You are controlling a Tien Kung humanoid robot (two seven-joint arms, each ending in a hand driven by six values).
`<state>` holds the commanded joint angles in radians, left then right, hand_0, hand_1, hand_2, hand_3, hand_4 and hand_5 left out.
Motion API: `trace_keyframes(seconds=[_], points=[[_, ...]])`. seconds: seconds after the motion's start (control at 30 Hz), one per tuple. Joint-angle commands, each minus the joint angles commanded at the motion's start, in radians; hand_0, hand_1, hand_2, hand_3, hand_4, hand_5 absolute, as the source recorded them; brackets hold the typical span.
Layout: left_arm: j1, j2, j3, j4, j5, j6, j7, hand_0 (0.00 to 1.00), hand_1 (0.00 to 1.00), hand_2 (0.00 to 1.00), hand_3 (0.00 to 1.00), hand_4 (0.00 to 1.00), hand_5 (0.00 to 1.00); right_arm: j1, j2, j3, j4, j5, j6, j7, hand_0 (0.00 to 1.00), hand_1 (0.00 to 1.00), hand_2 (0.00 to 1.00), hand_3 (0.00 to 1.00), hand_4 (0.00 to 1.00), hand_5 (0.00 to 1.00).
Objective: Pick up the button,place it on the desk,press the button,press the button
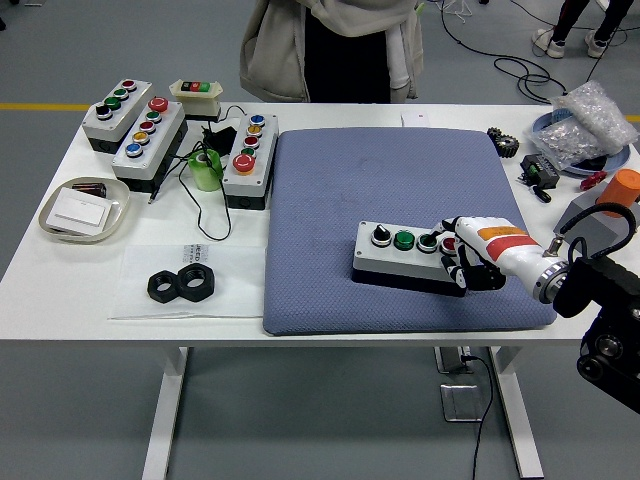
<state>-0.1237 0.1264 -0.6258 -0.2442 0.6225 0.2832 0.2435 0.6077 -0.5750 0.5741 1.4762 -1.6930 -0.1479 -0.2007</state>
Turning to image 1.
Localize cream switch box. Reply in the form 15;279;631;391
168;78;224;123

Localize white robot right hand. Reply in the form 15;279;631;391
428;215;551;294

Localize black floor power cable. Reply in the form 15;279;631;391
462;353;496;480

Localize long five-button control box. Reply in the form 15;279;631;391
110;96;190;195

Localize black metal gear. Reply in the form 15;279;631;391
486;125;521;159

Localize black floor cables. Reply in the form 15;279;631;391
439;0;640;104

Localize green tape roll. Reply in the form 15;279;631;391
188;148;223;193

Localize silver floor outlet plate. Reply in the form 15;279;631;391
439;382;487;424

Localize white table leg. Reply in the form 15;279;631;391
487;345;545;478
141;346;190;480

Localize white rounded tray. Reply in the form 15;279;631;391
38;175;132;246

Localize four-button control box with selector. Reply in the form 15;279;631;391
351;220;469;298

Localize black power adapter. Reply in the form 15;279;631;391
201;124;239;154

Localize black hex nut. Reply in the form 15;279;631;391
177;264;217;302
146;269;182;304

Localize black electronic module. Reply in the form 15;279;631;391
517;153;561;190

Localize grey block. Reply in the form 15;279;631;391
552;191;640;261

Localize orange cylinder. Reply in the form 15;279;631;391
596;168;640;218

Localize grey box under table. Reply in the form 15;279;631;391
433;345;474;375

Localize clear plastic bag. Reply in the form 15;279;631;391
107;243;267;320

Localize blue plate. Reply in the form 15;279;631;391
530;110;634;177

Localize person in white shoes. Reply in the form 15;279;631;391
530;0;636;60

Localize white wall switch plate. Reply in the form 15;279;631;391
48;192;112;232

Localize bubble wrap bag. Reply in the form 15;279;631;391
551;79;640;157

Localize thin black adapter cable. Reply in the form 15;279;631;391
147;104;247;241

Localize dark brown small item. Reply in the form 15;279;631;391
71;182;109;199

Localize five-button box with mushroom stop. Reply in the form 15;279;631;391
221;112;280;211

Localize clear bag of metal parts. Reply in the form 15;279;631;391
523;119;621;172

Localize blue-grey textured mat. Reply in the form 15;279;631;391
263;127;558;336

